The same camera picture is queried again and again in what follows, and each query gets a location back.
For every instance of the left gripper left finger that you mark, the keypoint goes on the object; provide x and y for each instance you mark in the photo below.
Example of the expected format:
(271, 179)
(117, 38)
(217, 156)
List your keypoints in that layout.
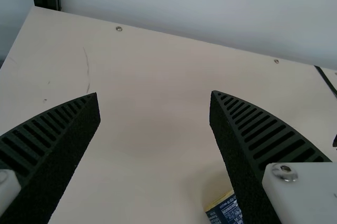
(52, 147)

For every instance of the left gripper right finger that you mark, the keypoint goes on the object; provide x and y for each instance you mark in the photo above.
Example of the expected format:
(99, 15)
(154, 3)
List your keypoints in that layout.
(250, 155)

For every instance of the rectangular tin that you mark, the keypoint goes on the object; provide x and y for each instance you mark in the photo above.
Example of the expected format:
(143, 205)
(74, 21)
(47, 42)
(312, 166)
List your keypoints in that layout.
(223, 210)

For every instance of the black strip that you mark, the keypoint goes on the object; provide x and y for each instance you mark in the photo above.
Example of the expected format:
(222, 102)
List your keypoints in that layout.
(326, 76)

